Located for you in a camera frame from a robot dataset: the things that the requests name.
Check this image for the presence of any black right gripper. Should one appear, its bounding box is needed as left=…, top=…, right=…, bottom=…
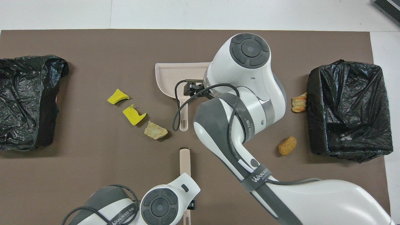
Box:
left=183, top=79, right=204, bottom=97

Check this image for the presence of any beige plastic dustpan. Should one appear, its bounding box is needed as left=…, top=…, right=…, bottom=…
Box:
left=155, top=62, right=210, bottom=132

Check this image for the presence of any beige hand brush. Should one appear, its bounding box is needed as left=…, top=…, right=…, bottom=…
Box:
left=179, top=148, right=192, bottom=225

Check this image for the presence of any beige crusty bread chunk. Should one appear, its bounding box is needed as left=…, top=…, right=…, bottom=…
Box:
left=144, top=121, right=168, bottom=140

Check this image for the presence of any notched yellow sponge piece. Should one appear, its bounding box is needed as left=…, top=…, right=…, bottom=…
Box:
left=122, top=104, right=147, bottom=126

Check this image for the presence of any curved yellow sponge piece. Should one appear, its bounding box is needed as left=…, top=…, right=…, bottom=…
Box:
left=107, top=89, right=130, bottom=105

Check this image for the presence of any orange-brown nugget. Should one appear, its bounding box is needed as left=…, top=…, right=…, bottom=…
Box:
left=278, top=136, right=297, bottom=156

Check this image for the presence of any bin lined with black bag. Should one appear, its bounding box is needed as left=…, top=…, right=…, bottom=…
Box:
left=306, top=59, right=393, bottom=163
left=0, top=55, right=69, bottom=151

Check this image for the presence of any brown table mat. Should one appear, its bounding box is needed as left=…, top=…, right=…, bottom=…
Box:
left=0, top=29, right=393, bottom=225

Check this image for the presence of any layered croissant piece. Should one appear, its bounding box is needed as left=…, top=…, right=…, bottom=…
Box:
left=292, top=92, right=308, bottom=113

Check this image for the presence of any dark ribbed device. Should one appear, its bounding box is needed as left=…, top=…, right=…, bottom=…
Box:
left=373, top=0, right=400, bottom=26

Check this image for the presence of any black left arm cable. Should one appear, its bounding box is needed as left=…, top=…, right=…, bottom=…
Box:
left=62, top=184, right=139, bottom=225

